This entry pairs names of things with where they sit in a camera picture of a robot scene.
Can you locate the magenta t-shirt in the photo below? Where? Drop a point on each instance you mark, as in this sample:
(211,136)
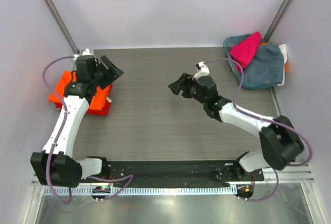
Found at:
(244,52)

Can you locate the folded red t-shirt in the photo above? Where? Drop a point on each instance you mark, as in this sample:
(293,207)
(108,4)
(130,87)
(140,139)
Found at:
(100,104)

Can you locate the right aluminium corner post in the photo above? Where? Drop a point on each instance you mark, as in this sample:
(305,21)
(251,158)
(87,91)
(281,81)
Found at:
(285,4)

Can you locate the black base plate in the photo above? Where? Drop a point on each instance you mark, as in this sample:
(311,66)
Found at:
(178,174)

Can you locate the white t-shirt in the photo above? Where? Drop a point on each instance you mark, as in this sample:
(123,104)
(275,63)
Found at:
(283,50)

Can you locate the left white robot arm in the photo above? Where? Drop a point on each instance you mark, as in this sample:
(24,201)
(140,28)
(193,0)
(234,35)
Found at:
(87,87)

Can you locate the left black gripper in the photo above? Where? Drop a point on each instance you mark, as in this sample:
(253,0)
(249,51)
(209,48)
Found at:
(111,73)

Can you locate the left aluminium corner post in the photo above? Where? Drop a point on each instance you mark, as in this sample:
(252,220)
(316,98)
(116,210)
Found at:
(60,23)

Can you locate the slotted cable duct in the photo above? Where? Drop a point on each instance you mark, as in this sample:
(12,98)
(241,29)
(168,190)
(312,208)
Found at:
(106,191)

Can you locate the teal laundry basket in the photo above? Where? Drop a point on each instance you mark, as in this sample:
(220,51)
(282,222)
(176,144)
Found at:
(227,46)

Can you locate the orange t-shirt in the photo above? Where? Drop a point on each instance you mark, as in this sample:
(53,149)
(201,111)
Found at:
(67,85)

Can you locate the aluminium corner post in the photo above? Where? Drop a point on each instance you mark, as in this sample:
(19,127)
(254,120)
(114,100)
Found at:
(285,4)
(60,23)

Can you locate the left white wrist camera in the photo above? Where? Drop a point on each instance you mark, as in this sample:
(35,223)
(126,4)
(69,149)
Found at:
(83,53)

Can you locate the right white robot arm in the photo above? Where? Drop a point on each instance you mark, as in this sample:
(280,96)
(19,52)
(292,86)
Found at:
(280,145)

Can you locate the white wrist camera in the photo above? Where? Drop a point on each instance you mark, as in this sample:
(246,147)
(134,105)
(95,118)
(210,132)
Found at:
(201,70)
(83,53)

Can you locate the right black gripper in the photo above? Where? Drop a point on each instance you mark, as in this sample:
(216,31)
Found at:
(187,87)

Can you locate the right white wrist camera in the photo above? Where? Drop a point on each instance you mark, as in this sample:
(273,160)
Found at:
(201,70)

